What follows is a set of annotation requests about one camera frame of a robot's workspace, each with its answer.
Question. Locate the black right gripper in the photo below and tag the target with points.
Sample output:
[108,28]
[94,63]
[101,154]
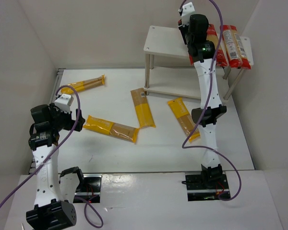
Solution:
[182,29]

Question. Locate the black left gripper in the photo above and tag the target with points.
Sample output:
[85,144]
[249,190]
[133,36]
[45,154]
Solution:
[76,120]

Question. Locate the red spaghetti bag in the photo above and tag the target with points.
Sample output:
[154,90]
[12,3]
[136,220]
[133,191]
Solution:
[191,52]
[212,36]

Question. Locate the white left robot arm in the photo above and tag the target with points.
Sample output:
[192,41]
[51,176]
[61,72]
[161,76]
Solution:
[52,211]

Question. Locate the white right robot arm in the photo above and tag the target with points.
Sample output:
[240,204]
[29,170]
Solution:
[202,54]

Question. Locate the yellow pasta bag lower left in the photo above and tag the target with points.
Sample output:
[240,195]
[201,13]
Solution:
[112,129]

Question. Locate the yellow pasta bag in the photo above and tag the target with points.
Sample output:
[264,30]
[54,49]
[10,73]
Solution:
[182,115]
[112,129]
[88,84]

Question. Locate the red spaghetti bag on shelf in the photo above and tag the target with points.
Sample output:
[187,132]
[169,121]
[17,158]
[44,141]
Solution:
[212,36]

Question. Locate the yellow pasta bag far left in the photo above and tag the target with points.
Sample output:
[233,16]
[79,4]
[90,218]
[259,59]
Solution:
[88,84]

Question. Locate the white two-tier shelf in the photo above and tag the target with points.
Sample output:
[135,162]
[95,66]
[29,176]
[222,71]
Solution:
[167,42]

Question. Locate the yellow pasta bag barcode centre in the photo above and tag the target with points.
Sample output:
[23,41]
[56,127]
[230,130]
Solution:
[142,108]

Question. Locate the yellow pasta bag right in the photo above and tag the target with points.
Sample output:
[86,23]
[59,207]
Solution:
[182,115]

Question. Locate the red spaghetti bag label up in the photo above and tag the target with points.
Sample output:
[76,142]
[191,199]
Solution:
[235,51]

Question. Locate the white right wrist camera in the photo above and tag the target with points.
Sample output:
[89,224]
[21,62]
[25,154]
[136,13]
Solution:
[185,11]

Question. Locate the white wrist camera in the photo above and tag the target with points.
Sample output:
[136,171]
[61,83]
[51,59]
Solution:
[185,11]
[63,102]

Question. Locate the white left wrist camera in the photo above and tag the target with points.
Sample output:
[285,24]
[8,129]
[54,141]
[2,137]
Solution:
[63,102]

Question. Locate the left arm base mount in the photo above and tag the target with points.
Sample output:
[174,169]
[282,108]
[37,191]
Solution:
[91,188]

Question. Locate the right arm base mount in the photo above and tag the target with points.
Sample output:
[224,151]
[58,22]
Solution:
[197,190]

